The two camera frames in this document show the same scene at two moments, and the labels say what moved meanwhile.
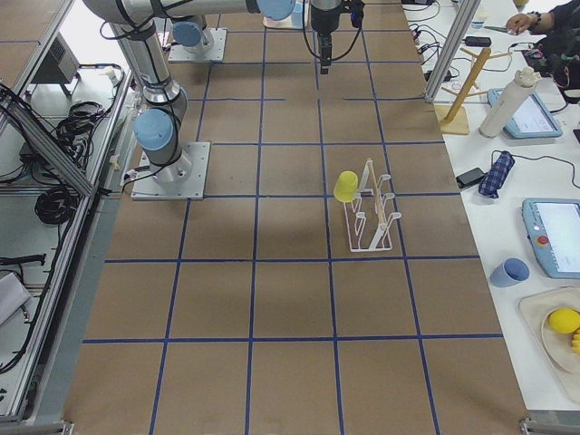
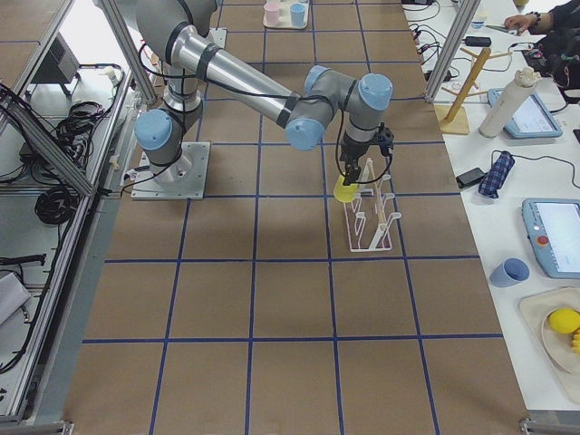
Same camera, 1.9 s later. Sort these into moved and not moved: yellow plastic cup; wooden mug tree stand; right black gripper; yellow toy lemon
Moved: right black gripper
Not moved: wooden mug tree stand; yellow toy lemon; yellow plastic cup
